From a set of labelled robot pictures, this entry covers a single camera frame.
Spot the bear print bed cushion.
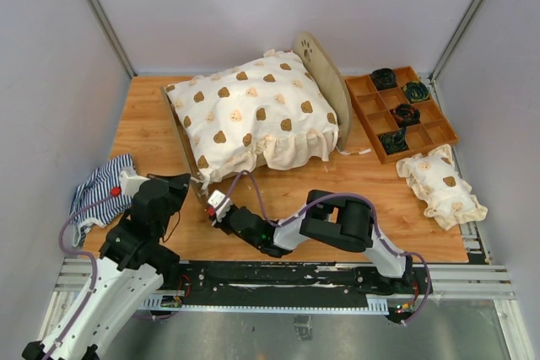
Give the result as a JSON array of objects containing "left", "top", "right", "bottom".
[{"left": 165, "top": 48, "right": 372, "bottom": 192}]

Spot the wooden pet bed frame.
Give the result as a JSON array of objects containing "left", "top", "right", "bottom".
[{"left": 159, "top": 31, "right": 354, "bottom": 207}]

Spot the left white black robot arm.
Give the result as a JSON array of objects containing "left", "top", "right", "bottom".
[{"left": 22, "top": 174, "right": 191, "bottom": 359}]

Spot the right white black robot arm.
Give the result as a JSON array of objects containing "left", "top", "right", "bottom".
[{"left": 208, "top": 190, "right": 413, "bottom": 293}]

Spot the striped blue white cloth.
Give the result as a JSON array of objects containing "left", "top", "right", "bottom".
[{"left": 69, "top": 153, "right": 136, "bottom": 247}]

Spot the dark green rolled sock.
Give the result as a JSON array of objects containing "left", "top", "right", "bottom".
[{"left": 379, "top": 127, "right": 408, "bottom": 155}]

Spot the orange wooden compartment tray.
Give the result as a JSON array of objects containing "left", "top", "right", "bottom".
[{"left": 345, "top": 67, "right": 459, "bottom": 164}]

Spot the black orange rolled sock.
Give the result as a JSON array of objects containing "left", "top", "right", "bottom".
[{"left": 390, "top": 104, "right": 421, "bottom": 128}]

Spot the small bear print pillow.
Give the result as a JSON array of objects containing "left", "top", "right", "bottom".
[{"left": 396, "top": 144, "right": 488, "bottom": 230}]

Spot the black rolled sock back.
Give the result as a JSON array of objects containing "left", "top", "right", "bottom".
[{"left": 370, "top": 67, "right": 397, "bottom": 91}]

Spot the green black rolled sock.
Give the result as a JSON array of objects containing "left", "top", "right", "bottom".
[{"left": 402, "top": 81, "right": 429, "bottom": 104}]

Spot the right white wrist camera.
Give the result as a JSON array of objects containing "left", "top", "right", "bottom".
[{"left": 207, "top": 190, "right": 233, "bottom": 228}]

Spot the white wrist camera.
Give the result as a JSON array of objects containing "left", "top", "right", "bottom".
[
  {"left": 207, "top": 190, "right": 233, "bottom": 228},
  {"left": 119, "top": 169, "right": 149, "bottom": 197}
]

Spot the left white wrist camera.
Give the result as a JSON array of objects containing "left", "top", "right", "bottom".
[{"left": 119, "top": 169, "right": 149, "bottom": 197}]

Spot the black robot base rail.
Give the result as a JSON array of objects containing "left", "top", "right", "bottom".
[{"left": 153, "top": 261, "right": 427, "bottom": 302}]

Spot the white slotted cable duct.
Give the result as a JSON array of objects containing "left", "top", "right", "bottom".
[{"left": 139, "top": 289, "right": 389, "bottom": 314}]

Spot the left aluminium frame post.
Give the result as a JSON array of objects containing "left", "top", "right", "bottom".
[{"left": 86, "top": 0, "right": 137, "bottom": 79}]

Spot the aluminium frame post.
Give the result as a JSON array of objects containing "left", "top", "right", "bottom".
[
  {"left": 86, "top": 0, "right": 137, "bottom": 79},
  {"left": 429, "top": 0, "right": 486, "bottom": 82}
]

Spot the right aluminium frame post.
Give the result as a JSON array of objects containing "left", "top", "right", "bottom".
[{"left": 429, "top": 0, "right": 486, "bottom": 82}]

